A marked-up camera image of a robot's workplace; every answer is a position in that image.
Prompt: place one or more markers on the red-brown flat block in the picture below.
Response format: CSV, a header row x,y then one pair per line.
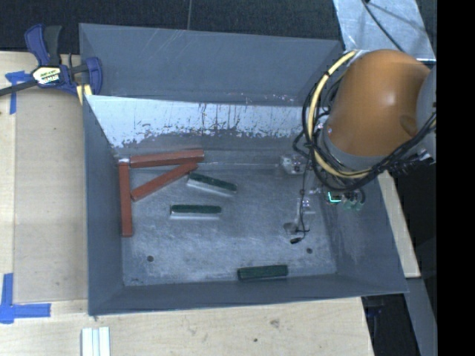
x,y
167,158
163,181
125,198

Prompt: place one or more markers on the dark green flat block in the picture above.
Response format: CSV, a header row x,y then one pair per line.
x,y
212,182
195,209
262,272

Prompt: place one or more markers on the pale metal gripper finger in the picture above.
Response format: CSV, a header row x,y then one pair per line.
x,y
295,164
306,204

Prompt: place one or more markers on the grey metal bin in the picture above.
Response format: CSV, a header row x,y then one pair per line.
x,y
208,243

